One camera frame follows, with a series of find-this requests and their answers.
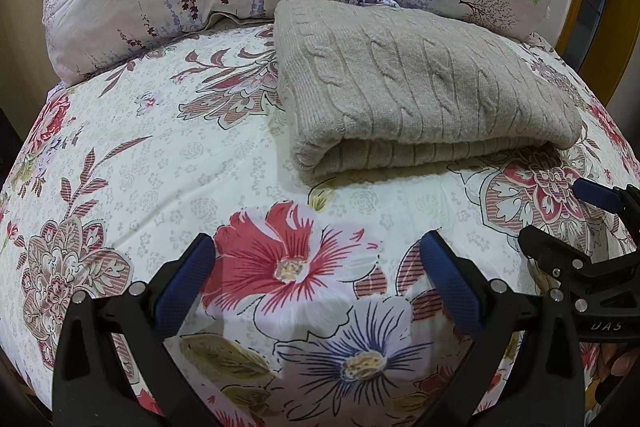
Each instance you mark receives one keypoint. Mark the floral bed sheet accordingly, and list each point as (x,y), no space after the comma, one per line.
(150,167)

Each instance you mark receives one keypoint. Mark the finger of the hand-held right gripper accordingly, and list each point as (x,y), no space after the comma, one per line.
(592,193)
(550,247)

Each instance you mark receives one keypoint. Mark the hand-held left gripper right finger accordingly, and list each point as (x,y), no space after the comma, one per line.
(452,274)

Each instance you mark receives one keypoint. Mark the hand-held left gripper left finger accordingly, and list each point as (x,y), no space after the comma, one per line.
(186,274)

